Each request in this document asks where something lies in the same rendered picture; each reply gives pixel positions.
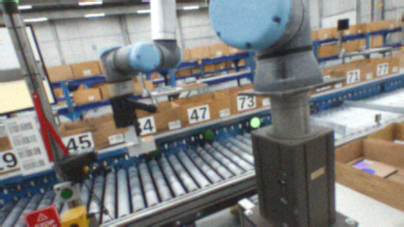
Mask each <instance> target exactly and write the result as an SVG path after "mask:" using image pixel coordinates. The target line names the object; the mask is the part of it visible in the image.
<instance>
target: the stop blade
mask: <svg viewBox="0 0 404 227"><path fill-rule="evenodd" d="M310 123H313V124H315V125H321V126H325V127H327V128H333V129H334V132H335V133H338V134H340V135H343V136H346V125H342V124H340V123H332V122H326V121H323V120H320V119H315V118H312V117H310Z"/></svg>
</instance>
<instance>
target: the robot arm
mask: <svg viewBox="0 0 404 227"><path fill-rule="evenodd" d="M206 2H207V5H208V6H209V18H210V21H211V25H212V27H213V30H214V32H215V33H216V35H217V36H218V38H219V39H220V40H221V41H223V42H224V43H225V44H227V46H230V47H232V48H236V49H238V50H243V51H256V59H257V68H256V73H255V76H254V79H253V91H260V92H261V91H280V90H285V89H290V88H298V87H302V86H310V85H314V84H318V83H320V82H324V74H323V72H322V71H321V69H320V67H319V65H318V63H317V60H316V59H315V56H314V55H313V44H312V37H311V22H310V15H309V1H308V0H206ZM151 27H152V44H151V43H148V42H143V41H142V42H137V43H135V44H134V45H129V46H127V47H125V46H124V45H112V46H109V47H104V48H103V49H101V50H100V51H99V57H100V61H101V62H102V68H103V70H104V75H105V77H106V84H107V87H108V92H109V95H110V96H112V97H109V99H108V100H109V103H111V108H112V111H113V118H114V121H115V127H116V129H119V128H122V129H123V128H125V127H127V126H128V128H129V130H128V131H127V132H125V134H124V136H125V138H124V141H125V142H137V143H138V146H139V148H140V150H141V149H142V138H141V135H140V130H139V127H138V117H137V114H136V109H140V110H143V111H147V113H149V114H156V113H157V109H158V108H157V107H156V105H153V104H146V103H140V102H138V101H134V100H131V99H127V98H130V97H133V92H134V91H135V89H134V86H133V79H132V74H135V73H140V72H143V73H147V72H150V71H154V70H163V69H171V68H176V67H178V66H179V65H180V63H181V61H182V59H183V52H182V50H181V49H180V47H179V46H178V45H177V31H176V4H175V0H151ZM123 100H124V102H123V103H122V102H121V101H123ZM133 128H134V129H133Z"/></svg>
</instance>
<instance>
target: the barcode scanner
mask: <svg viewBox="0 0 404 227"><path fill-rule="evenodd" d="M97 159H98V153H97V150H96V148H95V147H94V146H93V147H91V148H84V149H83V150H75V151H72V152H70V153H68V154H64V156H63V157H62V158H61V159H60V161H59V163H58V167H59V169H60V172H61V173H63V174H68V175H69V176H70V177H71V178H72V180H73V181H71V183H70V185H71V186H74V185H76V184H78V182H80V181H82V180H83V179H85V178H86V177H87V176H86V175H87V171H88V170H89V168H88V167H87V165H91V163H92V162H97Z"/></svg>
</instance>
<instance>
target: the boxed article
mask: <svg viewBox="0 0 404 227"><path fill-rule="evenodd" d="M127 148H128V150H129V156H130V157H131V156H136V155H139V154H143V153H146V152H148V151H153V150H156V146H155V143H154V139H153V137H152V135H151V136H148V137H143V138H142V149H141V150H140V148H139V146H138V143H137V142H127Z"/></svg>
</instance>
